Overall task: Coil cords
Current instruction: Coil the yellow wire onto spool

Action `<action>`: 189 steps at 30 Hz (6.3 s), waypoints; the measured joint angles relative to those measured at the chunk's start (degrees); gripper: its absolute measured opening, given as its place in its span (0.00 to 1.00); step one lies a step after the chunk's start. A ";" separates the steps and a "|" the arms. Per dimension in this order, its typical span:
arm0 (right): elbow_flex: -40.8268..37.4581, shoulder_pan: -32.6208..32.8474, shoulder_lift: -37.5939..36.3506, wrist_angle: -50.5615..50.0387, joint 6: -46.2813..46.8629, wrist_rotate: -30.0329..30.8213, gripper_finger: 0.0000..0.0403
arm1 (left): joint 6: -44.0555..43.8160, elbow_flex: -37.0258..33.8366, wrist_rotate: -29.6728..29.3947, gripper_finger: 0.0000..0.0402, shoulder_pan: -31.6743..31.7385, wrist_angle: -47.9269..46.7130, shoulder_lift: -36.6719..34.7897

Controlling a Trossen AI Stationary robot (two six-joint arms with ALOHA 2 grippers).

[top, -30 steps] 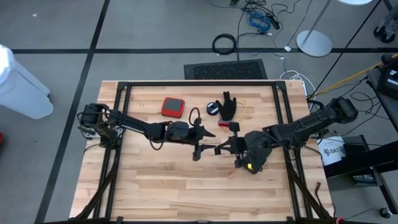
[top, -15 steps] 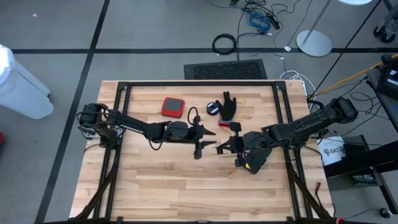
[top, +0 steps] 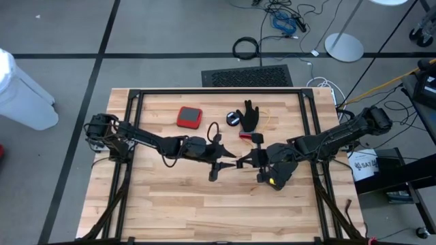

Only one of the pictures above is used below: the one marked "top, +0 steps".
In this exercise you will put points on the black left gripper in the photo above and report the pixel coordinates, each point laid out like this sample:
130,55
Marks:
213,153

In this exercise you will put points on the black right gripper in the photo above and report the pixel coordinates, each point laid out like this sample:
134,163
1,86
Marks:
264,158

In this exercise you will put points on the black soft pouch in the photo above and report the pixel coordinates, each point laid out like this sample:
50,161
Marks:
284,177

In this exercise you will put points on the black spool with white labels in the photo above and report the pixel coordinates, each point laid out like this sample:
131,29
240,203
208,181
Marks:
233,119

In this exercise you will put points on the grey and black work glove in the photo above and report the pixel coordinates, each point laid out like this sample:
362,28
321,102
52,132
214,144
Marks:
249,117

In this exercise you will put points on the red-rimmed grey square pad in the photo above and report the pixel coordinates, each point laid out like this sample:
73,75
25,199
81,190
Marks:
189,117

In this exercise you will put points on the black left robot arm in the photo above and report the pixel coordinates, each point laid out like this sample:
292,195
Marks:
146,137

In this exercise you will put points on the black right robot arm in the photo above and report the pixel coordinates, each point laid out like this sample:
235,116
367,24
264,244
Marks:
334,136

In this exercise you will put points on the black perforated floor grate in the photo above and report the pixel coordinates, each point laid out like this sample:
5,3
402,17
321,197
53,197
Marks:
250,76

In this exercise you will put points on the white printed box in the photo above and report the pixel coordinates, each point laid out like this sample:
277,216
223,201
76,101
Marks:
362,168

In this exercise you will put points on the black power strip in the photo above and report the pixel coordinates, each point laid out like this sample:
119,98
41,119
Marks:
301,24

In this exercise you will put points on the white round stand base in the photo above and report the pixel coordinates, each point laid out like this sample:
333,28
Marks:
344,47

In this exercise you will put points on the dark side table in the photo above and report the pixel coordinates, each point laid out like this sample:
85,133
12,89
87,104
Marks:
425,129

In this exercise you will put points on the black device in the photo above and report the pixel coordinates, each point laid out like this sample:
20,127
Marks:
427,90

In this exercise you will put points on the white bagged bin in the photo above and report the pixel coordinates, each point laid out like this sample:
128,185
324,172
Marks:
24,98

